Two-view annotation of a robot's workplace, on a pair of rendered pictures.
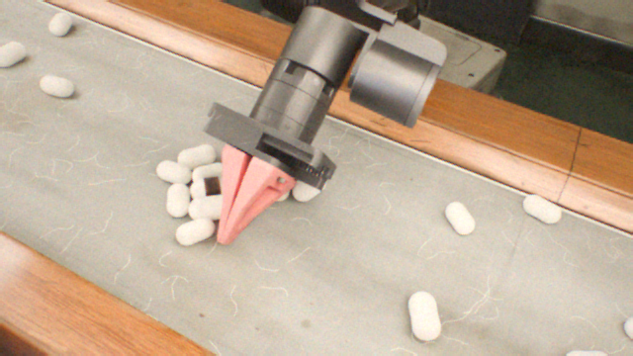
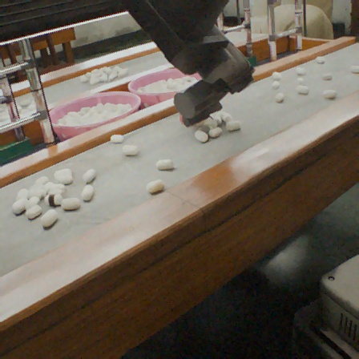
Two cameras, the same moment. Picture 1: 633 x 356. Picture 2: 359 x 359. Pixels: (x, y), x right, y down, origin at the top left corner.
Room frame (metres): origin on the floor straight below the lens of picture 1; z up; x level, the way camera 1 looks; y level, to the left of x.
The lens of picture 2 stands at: (0.74, -0.78, 1.13)
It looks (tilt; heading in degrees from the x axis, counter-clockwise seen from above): 29 degrees down; 121
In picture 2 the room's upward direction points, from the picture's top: 8 degrees counter-clockwise
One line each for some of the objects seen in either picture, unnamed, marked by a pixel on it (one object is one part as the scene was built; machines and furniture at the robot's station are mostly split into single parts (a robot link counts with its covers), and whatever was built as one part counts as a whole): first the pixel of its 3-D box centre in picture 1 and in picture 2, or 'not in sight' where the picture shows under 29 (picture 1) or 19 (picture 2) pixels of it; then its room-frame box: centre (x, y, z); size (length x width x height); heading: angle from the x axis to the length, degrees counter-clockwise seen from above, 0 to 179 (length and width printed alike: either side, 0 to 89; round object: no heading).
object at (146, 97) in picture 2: not in sight; (172, 94); (0.08, 0.35, 0.72); 0.27 x 0.27 x 0.10
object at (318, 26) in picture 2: not in sight; (289, 28); (-0.26, 3.14, 0.40); 0.74 x 0.56 x 0.38; 67
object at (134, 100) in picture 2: not in sight; (96, 123); (-0.03, 0.10, 0.72); 0.27 x 0.27 x 0.10
